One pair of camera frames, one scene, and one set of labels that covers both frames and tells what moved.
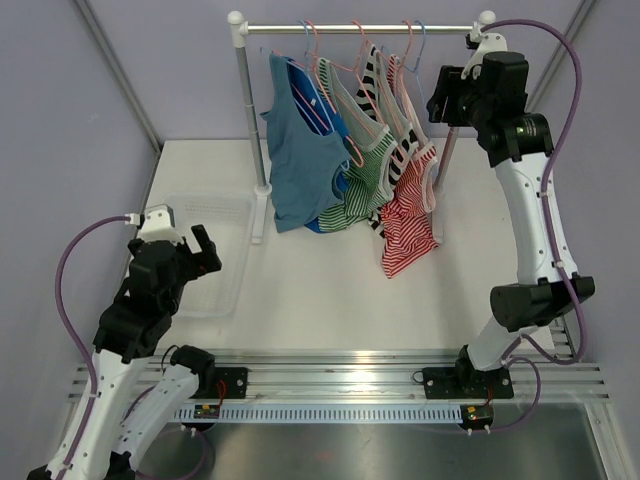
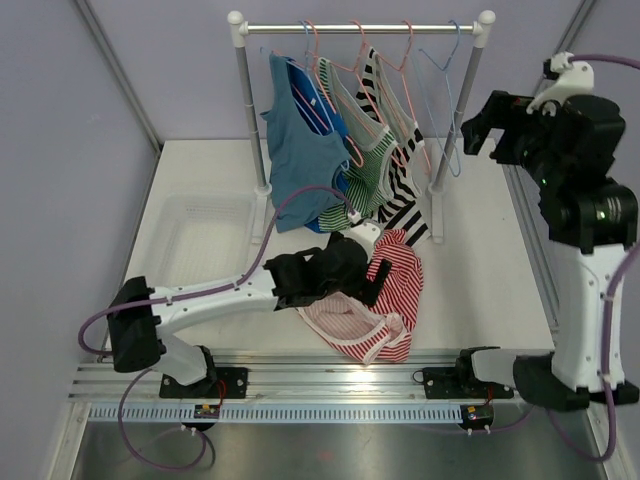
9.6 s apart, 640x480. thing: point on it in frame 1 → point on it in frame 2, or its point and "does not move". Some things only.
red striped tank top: (408, 222) → (382, 330)
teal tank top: (304, 167) does not move
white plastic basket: (227, 217) does not move
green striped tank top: (371, 184) does not move
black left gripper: (201, 262) → (365, 289)
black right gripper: (449, 85) → (502, 112)
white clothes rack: (239, 29) does not move
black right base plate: (450, 383) does not move
